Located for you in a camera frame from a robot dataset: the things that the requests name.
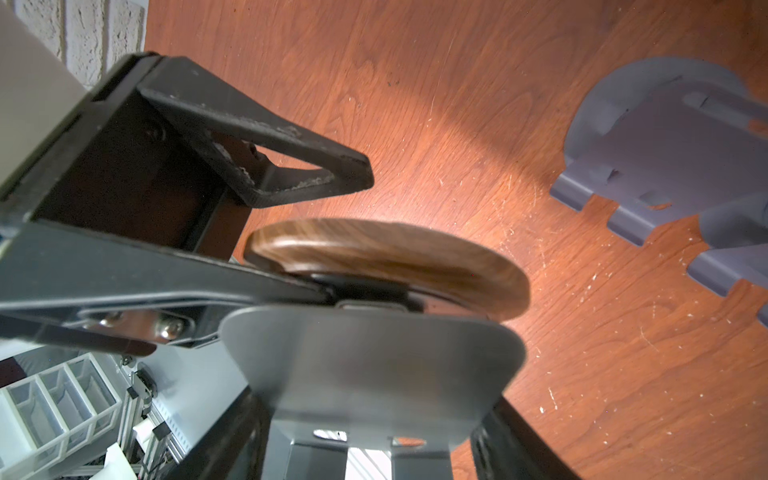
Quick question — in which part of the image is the white compartment tray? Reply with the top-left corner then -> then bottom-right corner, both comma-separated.
1,353 -> 122,479

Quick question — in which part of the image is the purple-grey phone stand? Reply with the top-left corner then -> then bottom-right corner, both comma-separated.
687,193 -> 767,297

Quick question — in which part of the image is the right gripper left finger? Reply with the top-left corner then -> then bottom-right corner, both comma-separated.
165,388 -> 271,479

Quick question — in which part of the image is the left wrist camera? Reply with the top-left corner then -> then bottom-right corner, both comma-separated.
1,5 -> 86,183

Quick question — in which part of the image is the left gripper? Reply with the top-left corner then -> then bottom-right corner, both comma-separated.
1,53 -> 375,348

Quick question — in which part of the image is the grey phone stand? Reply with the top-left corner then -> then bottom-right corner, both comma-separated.
549,56 -> 768,248

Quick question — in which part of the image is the dark grey stand wooden base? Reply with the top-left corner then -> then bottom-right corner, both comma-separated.
220,219 -> 530,479

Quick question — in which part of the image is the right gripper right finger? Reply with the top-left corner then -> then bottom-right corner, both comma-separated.
470,397 -> 580,480

